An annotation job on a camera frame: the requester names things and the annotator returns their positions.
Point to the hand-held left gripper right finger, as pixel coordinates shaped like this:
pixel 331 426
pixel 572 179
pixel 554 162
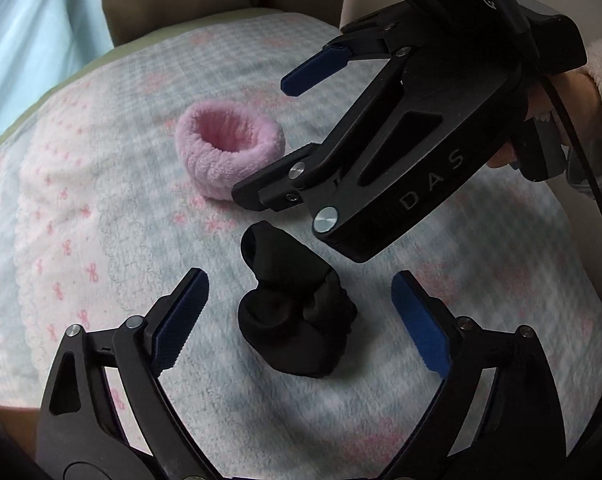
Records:
pixel 423 320

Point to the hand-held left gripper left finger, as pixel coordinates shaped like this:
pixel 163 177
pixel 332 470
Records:
pixel 181 320

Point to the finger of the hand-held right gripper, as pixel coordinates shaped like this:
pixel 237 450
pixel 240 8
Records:
pixel 316 67
pixel 276 187

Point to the pink fluffy wristband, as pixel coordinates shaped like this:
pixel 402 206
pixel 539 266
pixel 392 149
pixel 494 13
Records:
pixel 221 160

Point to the black sock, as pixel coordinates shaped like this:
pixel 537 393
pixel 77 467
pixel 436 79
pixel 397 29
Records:
pixel 286 330

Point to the person's right hand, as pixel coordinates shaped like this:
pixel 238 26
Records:
pixel 576 100

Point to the checked floral bed blanket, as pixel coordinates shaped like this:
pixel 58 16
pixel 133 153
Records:
pixel 131 260

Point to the green bed sheet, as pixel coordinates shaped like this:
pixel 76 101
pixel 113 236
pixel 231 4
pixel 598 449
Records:
pixel 146 40

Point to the light blue hanging cloth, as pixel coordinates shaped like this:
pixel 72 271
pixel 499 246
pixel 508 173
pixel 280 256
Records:
pixel 36 35

